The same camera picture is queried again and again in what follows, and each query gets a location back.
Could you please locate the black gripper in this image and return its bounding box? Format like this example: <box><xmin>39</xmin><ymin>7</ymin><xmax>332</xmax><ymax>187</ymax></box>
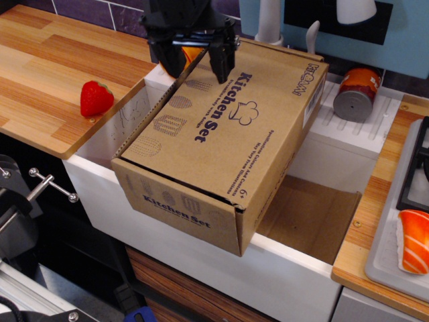
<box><xmin>139</xmin><ymin>1</ymin><xmax>239</xmax><ymax>84</ymax></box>

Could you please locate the brown cardboard Kitchen Set box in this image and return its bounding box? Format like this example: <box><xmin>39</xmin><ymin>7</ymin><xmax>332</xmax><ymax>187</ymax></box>
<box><xmin>111</xmin><ymin>40</ymin><xmax>328</xmax><ymax>256</ymax></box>

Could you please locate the orange toy pumpkin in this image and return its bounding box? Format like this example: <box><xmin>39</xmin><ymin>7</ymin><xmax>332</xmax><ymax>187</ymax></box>
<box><xmin>158</xmin><ymin>46</ymin><xmax>206</xmax><ymax>80</ymax></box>

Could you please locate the white toy faucet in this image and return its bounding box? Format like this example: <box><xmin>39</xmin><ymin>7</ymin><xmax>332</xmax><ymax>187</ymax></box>
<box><xmin>255</xmin><ymin>0</ymin><xmax>284</xmax><ymax>46</ymax></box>

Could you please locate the red toy strawberry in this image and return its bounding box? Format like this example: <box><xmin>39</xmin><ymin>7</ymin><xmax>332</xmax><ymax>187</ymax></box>
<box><xmin>80</xmin><ymin>80</ymin><xmax>114</xmax><ymax>117</ymax></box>

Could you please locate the orange toy tin can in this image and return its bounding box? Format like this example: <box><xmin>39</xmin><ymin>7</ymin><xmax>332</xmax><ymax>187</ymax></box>
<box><xmin>333</xmin><ymin>65</ymin><xmax>381</xmax><ymax>123</ymax></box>

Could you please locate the black metal clamp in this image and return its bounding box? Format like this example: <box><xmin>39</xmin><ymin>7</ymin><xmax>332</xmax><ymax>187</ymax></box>
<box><xmin>1</xmin><ymin>154</ymin><xmax>79</xmax><ymax>262</ymax></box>

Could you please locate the black stove grate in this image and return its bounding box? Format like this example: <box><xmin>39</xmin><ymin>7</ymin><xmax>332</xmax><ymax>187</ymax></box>
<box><xmin>397</xmin><ymin>116</ymin><xmax>428</xmax><ymax>212</ymax></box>

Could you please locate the white toy sink basin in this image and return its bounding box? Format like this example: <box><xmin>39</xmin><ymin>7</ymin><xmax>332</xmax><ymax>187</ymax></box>
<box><xmin>62</xmin><ymin>33</ymin><xmax>404</xmax><ymax>322</ymax></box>

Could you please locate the salmon sushi toy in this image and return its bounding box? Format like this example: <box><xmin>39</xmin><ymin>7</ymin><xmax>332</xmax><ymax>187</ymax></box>
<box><xmin>396</xmin><ymin>209</ymin><xmax>428</xmax><ymax>275</ymax></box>

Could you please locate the grey stove tray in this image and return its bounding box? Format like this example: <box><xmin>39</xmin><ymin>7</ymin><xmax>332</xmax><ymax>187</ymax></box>
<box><xmin>365</xmin><ymin>118</ymin><xmax>429</xmax><ymax>303</ymax></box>

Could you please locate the white faucet handle lever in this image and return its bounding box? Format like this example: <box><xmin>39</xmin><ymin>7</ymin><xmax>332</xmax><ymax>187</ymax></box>
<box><xmin>306</xmin><ymin>20</ymin><xmax>320</xmax><ymax>54</ymax></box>

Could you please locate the blue clamp handle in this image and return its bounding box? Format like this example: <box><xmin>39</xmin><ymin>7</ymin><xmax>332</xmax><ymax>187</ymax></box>
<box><xmin>123</xmin><ymin>306</ymin><xmax>158</xmax><ymax>322</ymax></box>

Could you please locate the black cable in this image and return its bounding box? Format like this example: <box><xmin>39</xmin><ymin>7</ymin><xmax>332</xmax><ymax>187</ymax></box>
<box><xmin>0</xmin><ymin>294</ymin><xmax>24</xmax><ymax>322</ymax></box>

